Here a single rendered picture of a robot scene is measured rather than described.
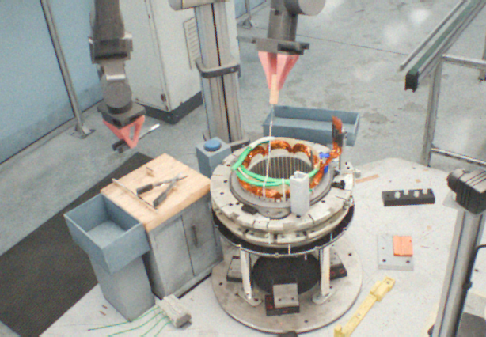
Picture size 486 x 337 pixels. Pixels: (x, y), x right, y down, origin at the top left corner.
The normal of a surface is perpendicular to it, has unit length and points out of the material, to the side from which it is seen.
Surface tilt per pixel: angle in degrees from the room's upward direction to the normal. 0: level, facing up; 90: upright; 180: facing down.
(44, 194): 0
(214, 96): 90
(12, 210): 0
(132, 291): 90
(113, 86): 91
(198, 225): 90
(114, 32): 116
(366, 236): 0
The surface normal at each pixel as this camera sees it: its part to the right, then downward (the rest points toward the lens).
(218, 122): 0.31, 0.54
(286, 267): -0.09, -0.81
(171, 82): 0.82, 0.27
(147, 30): -0.58, 0.52
